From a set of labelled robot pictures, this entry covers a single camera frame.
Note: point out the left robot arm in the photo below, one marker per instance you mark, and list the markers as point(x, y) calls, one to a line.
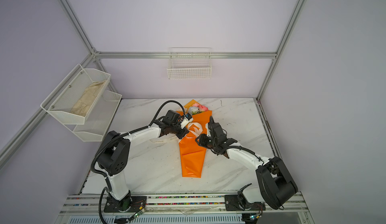
point(112, 157)

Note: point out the beige cloth in basket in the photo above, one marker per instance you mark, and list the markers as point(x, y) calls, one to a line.
point(83, 105)

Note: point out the white wire wall basket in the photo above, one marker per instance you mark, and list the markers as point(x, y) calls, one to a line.
point(189, 63)

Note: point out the white fake rose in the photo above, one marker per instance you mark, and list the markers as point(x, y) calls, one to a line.
point(193, 110)

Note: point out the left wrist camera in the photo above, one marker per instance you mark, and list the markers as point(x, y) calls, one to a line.
point(186, 119)

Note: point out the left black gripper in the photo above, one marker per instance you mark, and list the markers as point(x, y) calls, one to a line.
point(183, 132)

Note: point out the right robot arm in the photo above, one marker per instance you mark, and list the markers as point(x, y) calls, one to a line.
point(275, 183)

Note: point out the lower white mesh shelf basket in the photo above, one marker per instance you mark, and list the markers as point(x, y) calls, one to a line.
point(100, 118)

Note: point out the pink fake rose spray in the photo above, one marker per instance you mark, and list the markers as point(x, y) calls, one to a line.
point(201, 108)

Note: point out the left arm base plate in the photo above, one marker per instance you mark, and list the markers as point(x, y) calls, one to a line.
point(130, 204)

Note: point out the upper white mesh shelf basket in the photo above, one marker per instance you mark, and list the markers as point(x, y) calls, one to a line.
point(61, 100)

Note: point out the orange wrapping paper sheet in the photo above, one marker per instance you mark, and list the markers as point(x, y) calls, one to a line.
point(193, 156)

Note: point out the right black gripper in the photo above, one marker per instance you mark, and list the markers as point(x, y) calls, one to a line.
point(202, 140)

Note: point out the white mesh shelf basket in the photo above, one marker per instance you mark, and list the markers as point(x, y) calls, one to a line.
point(61, 100)
point(100, 118)

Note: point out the white string ribbon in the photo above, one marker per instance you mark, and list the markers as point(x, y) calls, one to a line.
point(195, 129)

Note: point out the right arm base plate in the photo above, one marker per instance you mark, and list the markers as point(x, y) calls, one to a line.
point(239, 203)

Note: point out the aluminium rail front frame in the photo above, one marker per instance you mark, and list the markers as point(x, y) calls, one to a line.
point(215, 208)

